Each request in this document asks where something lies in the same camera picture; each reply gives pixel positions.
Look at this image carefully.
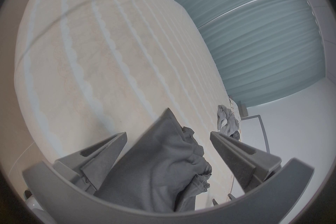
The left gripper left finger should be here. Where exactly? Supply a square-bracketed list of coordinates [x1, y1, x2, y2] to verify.
[53, 132, 128, 190]

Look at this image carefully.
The black T-shirt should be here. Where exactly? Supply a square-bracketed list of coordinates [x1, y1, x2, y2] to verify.
[94, 107, 212, 212]

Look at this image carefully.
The bed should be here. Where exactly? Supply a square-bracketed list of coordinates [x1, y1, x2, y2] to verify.
[14, 0, 271, 211]

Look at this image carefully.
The grey bedside table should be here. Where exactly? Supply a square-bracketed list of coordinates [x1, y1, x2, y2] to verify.
[237, 102, 249, 117]

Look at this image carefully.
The pile of clothes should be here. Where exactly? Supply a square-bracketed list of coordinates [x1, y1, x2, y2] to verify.
[216, 104, 242, 141]

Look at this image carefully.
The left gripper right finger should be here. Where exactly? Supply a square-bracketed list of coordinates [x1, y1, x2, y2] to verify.
[210, 131, 282, 190]

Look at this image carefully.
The white printed pillow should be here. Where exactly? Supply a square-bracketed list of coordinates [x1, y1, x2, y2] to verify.
[229, 97, 241, 124]

